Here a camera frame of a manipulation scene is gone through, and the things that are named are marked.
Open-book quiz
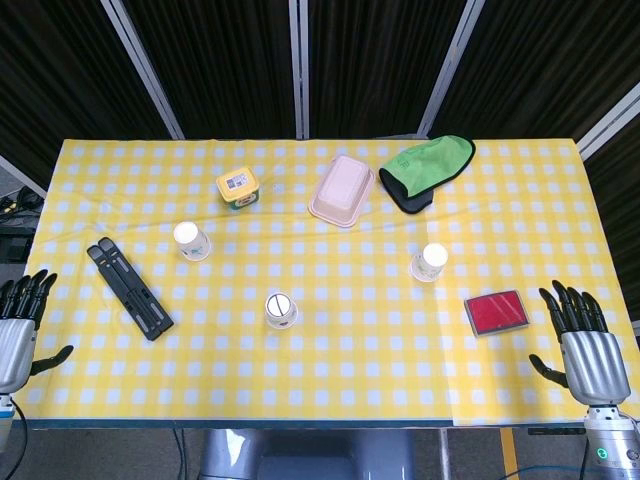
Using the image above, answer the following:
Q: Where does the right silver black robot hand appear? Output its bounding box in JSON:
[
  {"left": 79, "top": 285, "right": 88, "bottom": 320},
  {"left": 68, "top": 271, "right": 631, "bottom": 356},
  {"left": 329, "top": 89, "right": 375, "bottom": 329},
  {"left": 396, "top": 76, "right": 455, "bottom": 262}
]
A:
[{"left": 528, "top": 280, "right": 632, "bottom": 406}]

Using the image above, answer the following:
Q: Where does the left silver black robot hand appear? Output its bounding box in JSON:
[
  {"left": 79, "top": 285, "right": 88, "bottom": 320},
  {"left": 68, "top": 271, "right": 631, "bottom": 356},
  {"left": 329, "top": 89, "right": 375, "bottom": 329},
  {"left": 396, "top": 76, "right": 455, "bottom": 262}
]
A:
[{"left": 0, "top": 269, "right": 75, "bottom": 396}]

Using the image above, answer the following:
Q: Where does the paper cup green leaf print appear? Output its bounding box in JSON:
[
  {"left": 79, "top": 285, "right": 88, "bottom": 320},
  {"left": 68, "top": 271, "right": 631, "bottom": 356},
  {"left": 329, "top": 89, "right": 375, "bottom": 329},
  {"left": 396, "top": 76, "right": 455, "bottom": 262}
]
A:
[{"left": 409, "top": 242, "right": 449, "bottom": 284}]

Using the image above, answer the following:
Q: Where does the paper cup blue flower print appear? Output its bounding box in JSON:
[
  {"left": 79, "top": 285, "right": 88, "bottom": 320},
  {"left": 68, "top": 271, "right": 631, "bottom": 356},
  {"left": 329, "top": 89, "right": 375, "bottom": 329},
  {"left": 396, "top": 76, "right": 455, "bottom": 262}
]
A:
[{"left": 172, "top": 220, "right": 213, "bottom": 263}]

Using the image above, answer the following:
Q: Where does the grey robot base column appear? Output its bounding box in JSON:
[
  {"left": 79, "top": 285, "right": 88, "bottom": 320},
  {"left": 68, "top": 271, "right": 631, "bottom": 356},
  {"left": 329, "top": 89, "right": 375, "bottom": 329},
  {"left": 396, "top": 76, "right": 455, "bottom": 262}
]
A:
[{"left": 199, "top": 428, "right": 416, "bottom": 480}]

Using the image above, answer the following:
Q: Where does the paper cup purple print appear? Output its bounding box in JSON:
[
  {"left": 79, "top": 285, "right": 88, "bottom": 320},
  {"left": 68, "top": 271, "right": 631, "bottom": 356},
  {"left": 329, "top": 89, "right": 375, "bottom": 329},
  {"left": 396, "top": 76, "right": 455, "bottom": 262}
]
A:
[{"left": 264, "top": 291, "right": 300, "bottom": 330}]

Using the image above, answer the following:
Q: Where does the red flat card box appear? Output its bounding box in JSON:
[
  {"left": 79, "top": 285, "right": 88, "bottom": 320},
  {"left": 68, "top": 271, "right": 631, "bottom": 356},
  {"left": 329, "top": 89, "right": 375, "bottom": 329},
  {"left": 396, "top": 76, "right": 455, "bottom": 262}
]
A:
[{"left": 463, "top": 288, "right": 530, "bottom": 339}]

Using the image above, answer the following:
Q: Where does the black folding stand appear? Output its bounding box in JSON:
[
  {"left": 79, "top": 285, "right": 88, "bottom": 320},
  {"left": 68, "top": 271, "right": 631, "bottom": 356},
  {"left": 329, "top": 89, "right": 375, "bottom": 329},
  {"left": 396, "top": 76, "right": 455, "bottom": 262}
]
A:
[{"left": 86, "top": 237, "right": 175, "bottom": 343}]

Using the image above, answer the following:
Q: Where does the green black cleaning mitt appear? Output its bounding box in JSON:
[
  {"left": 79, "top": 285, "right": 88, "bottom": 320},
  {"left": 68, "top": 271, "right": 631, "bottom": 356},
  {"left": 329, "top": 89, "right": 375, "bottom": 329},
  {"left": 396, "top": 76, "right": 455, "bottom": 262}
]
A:
[{"left": 378, "top": 134, "right": 477, "bottom": 216}]

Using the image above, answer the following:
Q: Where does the yellow green food tub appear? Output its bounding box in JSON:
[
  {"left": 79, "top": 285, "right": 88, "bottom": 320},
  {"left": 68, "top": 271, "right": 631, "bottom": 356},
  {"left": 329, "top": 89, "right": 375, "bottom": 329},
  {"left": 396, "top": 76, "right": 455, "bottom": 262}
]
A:
[{"left": 215, "top": 168, "right": 262, "bottom": 214}]

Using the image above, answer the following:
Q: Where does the yellow white checked tablecloth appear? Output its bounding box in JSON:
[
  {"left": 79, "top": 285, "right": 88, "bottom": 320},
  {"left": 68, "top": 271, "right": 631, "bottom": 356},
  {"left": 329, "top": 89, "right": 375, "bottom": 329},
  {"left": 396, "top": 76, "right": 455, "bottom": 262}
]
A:
[{"left": 0, "top": 137, "right": 640, "bottom": 429}]

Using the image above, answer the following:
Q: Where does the pink plastic tray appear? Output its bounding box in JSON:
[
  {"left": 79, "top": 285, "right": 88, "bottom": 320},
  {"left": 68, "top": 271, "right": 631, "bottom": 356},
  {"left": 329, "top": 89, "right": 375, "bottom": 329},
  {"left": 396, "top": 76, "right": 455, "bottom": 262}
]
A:
[{"left": 307, "top": 153, "right": 376, "bottom": 230}]

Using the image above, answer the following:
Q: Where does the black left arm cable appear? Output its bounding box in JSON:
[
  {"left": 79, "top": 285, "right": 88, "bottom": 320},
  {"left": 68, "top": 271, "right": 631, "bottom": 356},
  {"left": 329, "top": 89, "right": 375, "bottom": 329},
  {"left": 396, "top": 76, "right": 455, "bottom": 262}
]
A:
[{"left": 11, "top": 398, "right": 29, "bottom": 480}]

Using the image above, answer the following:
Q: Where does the blue floor cable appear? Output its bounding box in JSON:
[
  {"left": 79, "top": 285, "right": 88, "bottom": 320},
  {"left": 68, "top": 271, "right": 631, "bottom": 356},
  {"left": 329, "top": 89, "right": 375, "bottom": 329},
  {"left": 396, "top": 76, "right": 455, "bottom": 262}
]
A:
[{"left": 504, "top": 462, "right": 586, "bottom": 480}]

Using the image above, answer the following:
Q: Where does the black yellow cable bundle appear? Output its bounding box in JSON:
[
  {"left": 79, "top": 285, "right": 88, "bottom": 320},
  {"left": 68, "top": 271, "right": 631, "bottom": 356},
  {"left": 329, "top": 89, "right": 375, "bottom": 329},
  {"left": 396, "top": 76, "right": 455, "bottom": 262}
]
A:
[{"left": 0, "top": 192, "right": 44, "bottom": 217}]

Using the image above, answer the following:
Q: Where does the grey partition frame post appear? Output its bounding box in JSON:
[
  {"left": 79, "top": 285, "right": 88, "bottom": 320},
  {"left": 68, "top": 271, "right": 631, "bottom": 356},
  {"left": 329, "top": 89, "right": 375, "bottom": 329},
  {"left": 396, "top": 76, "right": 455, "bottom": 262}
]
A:
[
  {"left": 416, "top": 0, "right": 484, "bottom": 139},
  {"left": 99, "top": 0, "right": 186, "bottom": 140},
  {"left": 574, "top": 82, "right": 640, "bottom": 161},
  {"left": 288, "top": 0, "right": 310, "bottom": 140},
  {"left": 0, "top": 153, "right": 49, "bottom": 197}
]

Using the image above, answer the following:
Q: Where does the thin black floor cable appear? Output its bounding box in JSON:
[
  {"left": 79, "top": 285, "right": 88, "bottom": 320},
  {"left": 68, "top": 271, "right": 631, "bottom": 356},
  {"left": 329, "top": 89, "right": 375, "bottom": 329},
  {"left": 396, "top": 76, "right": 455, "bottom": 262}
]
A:
[{"left": 172, "top": 428, "right": 188, "bottom": 480}]

